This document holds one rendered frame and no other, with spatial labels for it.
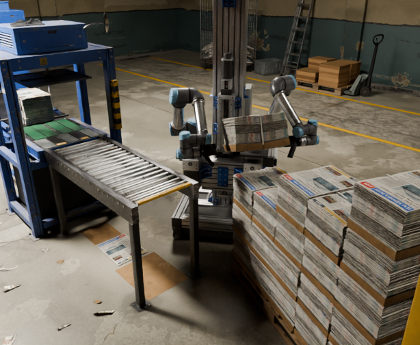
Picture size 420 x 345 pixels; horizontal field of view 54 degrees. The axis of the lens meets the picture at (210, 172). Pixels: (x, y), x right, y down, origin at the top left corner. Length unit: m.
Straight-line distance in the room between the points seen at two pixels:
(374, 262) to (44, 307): 2.25
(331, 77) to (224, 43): 5.68
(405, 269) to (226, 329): 1.39
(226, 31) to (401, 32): 6.33
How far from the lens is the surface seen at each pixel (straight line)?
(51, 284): 3.45
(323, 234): 2.15
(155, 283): 3.28
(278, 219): 2.52
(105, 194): 2.88
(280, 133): 2.83
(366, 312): 2.08
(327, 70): 8.92
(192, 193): 2.91
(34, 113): 4.45
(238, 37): 3.35
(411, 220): 1.77
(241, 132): 2.73
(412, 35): 9.26
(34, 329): 3.13
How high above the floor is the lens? 2.07
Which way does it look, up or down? 25 degrees down
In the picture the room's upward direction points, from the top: straight up
